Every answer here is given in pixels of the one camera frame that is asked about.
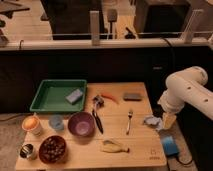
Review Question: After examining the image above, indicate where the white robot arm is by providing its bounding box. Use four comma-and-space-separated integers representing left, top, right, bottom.
158, 66, 213, 130

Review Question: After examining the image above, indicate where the purple bowl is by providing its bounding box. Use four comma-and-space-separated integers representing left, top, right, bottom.
68, 112, 95, 137

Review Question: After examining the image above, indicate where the dark brown patterned bowl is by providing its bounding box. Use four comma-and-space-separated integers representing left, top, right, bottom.
39, 135, 67, 164

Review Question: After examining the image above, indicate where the crumpled light blue cloth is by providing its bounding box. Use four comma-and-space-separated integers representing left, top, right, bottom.
143, 116, 163, 131

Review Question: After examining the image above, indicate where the silver fork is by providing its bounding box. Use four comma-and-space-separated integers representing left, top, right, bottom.
126, 110, 133, 135

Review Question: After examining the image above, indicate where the wooden board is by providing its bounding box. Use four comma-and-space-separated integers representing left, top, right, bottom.
15, 82, 166, 171

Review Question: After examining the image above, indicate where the red chili pepper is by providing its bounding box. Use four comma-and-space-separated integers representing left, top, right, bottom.
101, 94, 119, 104

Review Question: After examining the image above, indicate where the blue grey sponge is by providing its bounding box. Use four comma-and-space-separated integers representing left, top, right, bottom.
66, 89, 83, 104

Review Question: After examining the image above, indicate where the light blue plastic cup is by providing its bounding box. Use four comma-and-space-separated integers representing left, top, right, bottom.
49, 115, 64, 131

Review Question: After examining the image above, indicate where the green plastic tray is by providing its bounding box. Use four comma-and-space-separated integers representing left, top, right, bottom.
30, 79, 87, 113

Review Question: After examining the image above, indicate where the orange topped white cup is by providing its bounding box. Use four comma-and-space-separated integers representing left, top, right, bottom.
22, 116, 42, 136

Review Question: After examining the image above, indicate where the small metal can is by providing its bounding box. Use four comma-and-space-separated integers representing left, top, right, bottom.
19, 144, 37, 160

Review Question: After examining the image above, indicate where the black handled can opener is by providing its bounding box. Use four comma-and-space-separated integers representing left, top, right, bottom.
92, 95, 104, 132

